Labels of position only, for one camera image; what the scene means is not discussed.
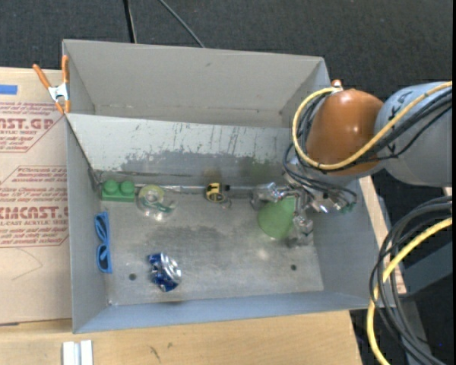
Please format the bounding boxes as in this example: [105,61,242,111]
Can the green toy brick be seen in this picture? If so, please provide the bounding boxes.
[101,179,136,203]

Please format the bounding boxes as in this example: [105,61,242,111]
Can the green plastic cup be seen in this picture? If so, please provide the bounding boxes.
[257,197,299,241]

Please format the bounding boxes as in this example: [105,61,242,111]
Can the yellow and black tape measure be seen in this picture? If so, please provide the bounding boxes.
[204,182,230,205]

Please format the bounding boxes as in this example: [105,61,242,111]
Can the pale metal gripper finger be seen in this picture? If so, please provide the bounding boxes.
[287,213,315,247]
[250,182,287,210]

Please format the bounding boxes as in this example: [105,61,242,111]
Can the blue sunglasses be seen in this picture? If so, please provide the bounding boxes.
[93,211,114,275]

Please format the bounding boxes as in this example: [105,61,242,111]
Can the black cylinder on white bracket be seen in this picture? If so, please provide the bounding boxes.
[314,190,345,215]

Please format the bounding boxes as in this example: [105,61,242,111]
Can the crushed blue can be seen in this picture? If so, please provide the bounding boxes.
[147,252,183,293]

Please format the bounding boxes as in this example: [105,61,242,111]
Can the brown cardboard board, red print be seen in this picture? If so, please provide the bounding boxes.
[0,65,74,329]

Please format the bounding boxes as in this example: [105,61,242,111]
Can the grey metal bin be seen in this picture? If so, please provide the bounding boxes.
[62,39,382,335]

